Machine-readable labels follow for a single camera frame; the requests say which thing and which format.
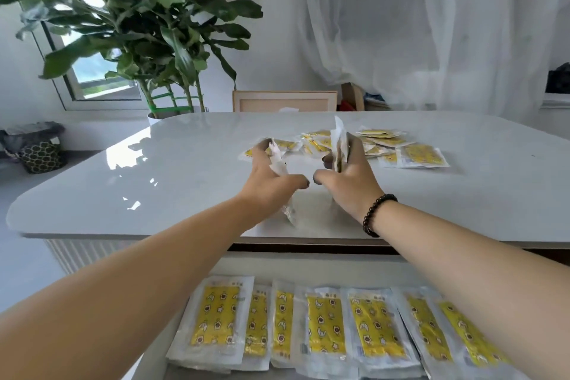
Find pile of yellow packets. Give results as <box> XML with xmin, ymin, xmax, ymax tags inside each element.
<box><xmin>240</xmin><ymin>127</ymin><xmax>451</xmax><ymax>170</ymax></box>

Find brown cardboard box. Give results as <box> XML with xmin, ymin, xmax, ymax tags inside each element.
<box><xmin>340</xmin><ymin>83</ymin><xmax>366</xmax><ymax>112</ymax></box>

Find person's left forearm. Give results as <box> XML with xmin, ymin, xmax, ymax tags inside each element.
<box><xmin>0</xmin><ymin>195</ymin><xmax>268</xmax><ymax>380</ymax></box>

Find white sheer dust cover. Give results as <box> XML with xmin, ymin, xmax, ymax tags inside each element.
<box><xmin>296</xmin><ymin>0</ymin><xmax>570</xmax><ymax>125</ymax></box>

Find black plastic bag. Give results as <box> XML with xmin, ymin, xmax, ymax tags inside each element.
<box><xmin>545</xmin><ymin>62</ymin><xmax>570</xmax><ymax>94</ymax></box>

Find small white framed window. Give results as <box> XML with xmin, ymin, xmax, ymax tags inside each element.
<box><xmin>31</xmin><ymin>23</ymin><xmax>148</xmax><ymax>111</ymax></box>

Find person's right hand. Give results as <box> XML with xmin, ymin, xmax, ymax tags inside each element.
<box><xmin>313</xmin><ymin>132</ymin><xmax>386</xmax><ymax>224</ymax></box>

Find person's right forearm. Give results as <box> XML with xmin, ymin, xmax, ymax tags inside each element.
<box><xmin>372</xmin><ymin>201</ymin><xmax>570</xmax><ymax>363</ymax></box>

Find large green leafy plant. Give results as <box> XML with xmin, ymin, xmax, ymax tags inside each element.
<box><xmin>0</xmin><ymin>0</ymin><xmax>266</xmax><ymax>120</ymax></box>

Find wooden picture frame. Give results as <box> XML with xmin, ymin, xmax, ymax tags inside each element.
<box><xmin>232</xmin><ymin>90</ymin><xmax>338</xmax><ymax>113</ymax></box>

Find row of yellow packets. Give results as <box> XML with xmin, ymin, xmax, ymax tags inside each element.
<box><xmin>165</xmin><ymin>275</ymin><xmax>522</xmax><ymax>380</ymax></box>

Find dark bead bracelet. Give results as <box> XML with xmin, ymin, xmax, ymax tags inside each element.
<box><xmin>362</xmin><ymin>194</ymin><xmax>398</xmax><ymax>239</ymax></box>

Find white plant pot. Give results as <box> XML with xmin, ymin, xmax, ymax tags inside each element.
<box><xmin>147</xmin><ymin>106</ymin><xmax>210</xmax><ymax>126</ymax></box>

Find yellow packet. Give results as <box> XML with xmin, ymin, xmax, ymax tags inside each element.
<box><xmin>328</xmin><ymin>115</ymin><xmax>350</xmax><ymax>216</ymax></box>
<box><xmin>266</xmin><ymin>138</ymin><xmax>298</xmax><ymax>228</ymax></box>

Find person's left hand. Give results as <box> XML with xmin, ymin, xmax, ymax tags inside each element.
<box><xmin>238</xmin><ymin>138</ymin><xmax>311</xmax><ymax>220</ymax></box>

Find dark patterned basket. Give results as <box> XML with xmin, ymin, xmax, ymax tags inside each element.
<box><xmin>20</xmin><ymin>141</ymin><xmax>68</xmax><ymax>175</ymax></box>

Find white drawer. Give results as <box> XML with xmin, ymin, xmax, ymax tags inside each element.
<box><xmin>138</xmin><ymin>250</ymin><xmax>570</xmax><ymax>380</ymax></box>

